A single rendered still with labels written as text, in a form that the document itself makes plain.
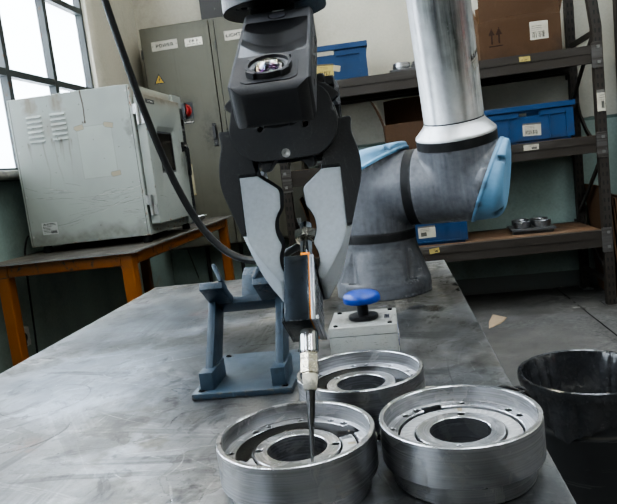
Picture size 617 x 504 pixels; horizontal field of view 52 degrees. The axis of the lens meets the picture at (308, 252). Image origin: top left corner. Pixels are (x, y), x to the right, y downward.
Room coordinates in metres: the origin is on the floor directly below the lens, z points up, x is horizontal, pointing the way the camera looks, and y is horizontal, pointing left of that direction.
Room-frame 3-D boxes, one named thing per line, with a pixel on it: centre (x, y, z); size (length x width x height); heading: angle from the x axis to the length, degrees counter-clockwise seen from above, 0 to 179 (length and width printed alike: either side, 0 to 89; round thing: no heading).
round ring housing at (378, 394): (0.51, -0.03, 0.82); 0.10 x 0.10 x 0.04
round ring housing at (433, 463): (0.40, -0.09, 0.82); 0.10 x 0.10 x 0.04
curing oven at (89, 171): (2.96, 0.82, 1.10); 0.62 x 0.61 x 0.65; 172
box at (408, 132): (4.05, -0.75, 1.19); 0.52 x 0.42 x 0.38; 82
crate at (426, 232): (4.07, -0.77, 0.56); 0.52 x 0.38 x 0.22; 79
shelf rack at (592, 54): (4.05, -0.87, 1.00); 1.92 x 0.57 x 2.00; 82
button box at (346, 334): (0.67, -0.05, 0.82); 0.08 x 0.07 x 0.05; 172
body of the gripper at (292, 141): (0.46, 0.00, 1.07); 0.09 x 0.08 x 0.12; 172
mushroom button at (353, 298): (0.67, -0.05, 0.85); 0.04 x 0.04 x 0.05
